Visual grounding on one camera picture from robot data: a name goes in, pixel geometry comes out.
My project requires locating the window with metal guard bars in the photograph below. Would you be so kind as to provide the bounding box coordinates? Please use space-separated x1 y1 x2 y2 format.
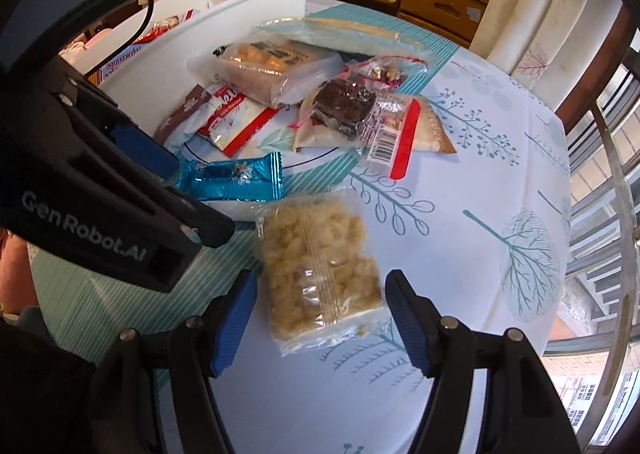
542 34 640 450

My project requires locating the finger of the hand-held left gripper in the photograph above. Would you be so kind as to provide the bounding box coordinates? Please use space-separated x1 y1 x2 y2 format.
52 71 179 181
67 154 236 249

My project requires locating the clear biscuit packet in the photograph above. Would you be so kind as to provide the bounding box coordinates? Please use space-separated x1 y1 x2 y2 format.
186 36 346 107

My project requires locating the long sandwich bread packet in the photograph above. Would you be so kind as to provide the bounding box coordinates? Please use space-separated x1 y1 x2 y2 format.
251 15 431 64

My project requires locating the puffed snack packet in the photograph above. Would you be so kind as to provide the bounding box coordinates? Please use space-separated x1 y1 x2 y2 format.
252 188 388 355

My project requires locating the black cable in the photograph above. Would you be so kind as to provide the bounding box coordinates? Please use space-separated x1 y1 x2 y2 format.
131 0 156 44

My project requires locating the brownie packet with red edge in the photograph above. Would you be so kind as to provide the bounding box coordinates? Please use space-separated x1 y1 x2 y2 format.
292 78 418 181

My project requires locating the blue foil snack packet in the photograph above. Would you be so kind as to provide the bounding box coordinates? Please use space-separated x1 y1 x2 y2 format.
177 152 286 205

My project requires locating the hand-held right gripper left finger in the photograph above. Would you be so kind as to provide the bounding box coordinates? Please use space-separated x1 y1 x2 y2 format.
87 269 260 454

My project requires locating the person's left hand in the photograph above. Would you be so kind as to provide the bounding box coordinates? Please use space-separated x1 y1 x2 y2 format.
0 229 41 319

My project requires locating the white curtain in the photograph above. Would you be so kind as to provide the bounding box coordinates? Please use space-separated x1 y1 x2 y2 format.
470 0 626 109

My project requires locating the red white cookie packet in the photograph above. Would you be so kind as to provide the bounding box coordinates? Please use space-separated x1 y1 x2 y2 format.
196 84 281 158

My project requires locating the white plastic storage box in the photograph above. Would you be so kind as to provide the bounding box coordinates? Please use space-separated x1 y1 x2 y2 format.
57 0 312 135

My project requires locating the small nut packet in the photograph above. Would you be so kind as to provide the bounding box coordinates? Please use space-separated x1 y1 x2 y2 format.
345 58 431 84

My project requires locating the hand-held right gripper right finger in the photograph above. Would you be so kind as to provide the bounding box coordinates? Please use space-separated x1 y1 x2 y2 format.
384 269 568 454

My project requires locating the blue white snack packet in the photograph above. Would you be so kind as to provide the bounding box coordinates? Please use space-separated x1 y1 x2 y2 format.
97 46 151 84

